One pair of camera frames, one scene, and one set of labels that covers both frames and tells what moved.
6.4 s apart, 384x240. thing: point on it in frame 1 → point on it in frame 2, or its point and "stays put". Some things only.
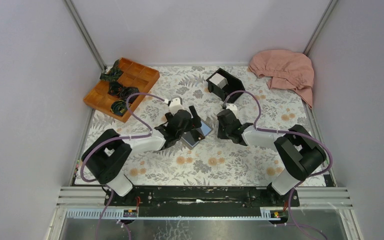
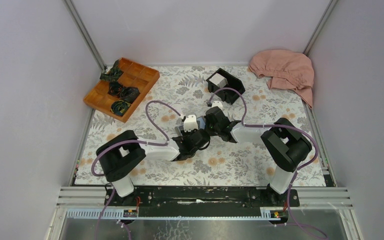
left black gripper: x=194 y=122 → x=184 y=134
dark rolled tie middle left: x=115 y=88 stays put
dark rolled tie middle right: x=126 y=92 stays put
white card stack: x=220 y=81 stays put
